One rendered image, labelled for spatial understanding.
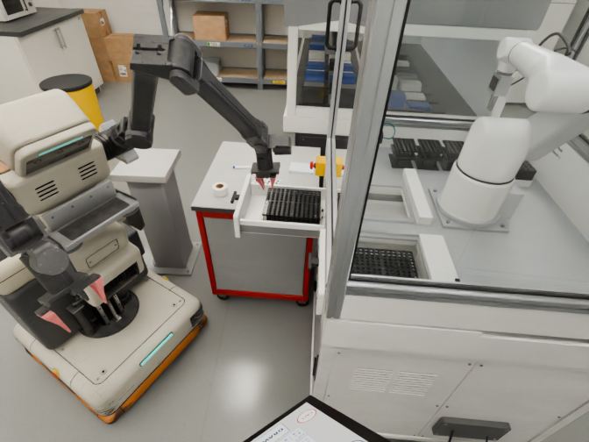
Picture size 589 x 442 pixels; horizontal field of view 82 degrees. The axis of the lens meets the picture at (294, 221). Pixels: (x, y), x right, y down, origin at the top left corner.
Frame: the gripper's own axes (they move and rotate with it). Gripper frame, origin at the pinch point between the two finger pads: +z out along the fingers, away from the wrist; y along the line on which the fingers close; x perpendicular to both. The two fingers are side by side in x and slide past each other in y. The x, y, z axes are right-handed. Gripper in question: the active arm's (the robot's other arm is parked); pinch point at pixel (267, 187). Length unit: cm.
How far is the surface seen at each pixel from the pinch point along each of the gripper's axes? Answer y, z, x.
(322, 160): 20.6, 9.5, 33.5
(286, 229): 6.9, 11.8, -10.8
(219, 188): -27.1, 16.4, 21.5
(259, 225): -3.0, 10.4, -10.3
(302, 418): 17, -3, -80
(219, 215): -27.1, 25.6, 13.4
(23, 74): -267, 24, 219
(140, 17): -224, 13, 411
